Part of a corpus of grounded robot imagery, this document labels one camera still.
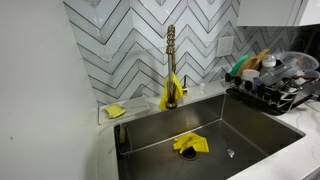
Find steel dish rack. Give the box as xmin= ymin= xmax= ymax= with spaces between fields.
xmin=224 ymin=71 xmax=320 ymax=117

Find small gold soap dispenser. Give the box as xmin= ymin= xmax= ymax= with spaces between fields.
xmin=181 ymin=74 xmax=189 ymax=95

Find gold spring kitchen faucet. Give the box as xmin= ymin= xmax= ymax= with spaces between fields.
xmin=165 ymin=24 xmax=179 ymax=110

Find white sponge tray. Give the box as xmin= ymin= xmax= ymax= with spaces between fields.
xmin=98 ymin=96 xmax=153 ymax=126

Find yellow sponge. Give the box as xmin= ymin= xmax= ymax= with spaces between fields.
xmin=104 ymin=103 xmax=127 ymax=120

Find yellow rubber glove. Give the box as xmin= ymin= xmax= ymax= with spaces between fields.
xmin=172 ymin=132 xmax=210 ymax=154

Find metal sink caddy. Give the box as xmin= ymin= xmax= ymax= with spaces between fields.
xmin=114 ymin=123 xmax=134 ymax=155

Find stainless steel sink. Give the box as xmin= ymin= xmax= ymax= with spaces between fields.
xmin=113 ymin=93 xmax=306 ymax=180

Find sink drain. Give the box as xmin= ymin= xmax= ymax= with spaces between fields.
xmin=178 ymin=146 xmax=200 ymax=162

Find green plate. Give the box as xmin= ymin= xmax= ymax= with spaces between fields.
xmin=229 ymin=54 xmax=254 ymax=77

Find white cup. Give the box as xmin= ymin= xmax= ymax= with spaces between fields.
xmin=241 ymin=69 xmax=261 ymax=82

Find wooden plate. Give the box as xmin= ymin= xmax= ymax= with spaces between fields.
xmin=237 ymin=48 xmax=271 ymax=77

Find baby bottle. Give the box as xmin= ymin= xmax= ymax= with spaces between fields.
xmin=259 ymin=54 xmax=278 ymax=76

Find white upper cabinet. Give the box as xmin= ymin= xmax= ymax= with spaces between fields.
xmin=236 ymin=0 xmax=320 ymax=28

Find clear plastic bowl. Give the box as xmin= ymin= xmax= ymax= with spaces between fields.
xmin=259 ymin=51 xmax=320 ymax=87

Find white wall outlet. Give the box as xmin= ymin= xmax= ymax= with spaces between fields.
xmin=216 ymin=35 xmax=235 ymax=58

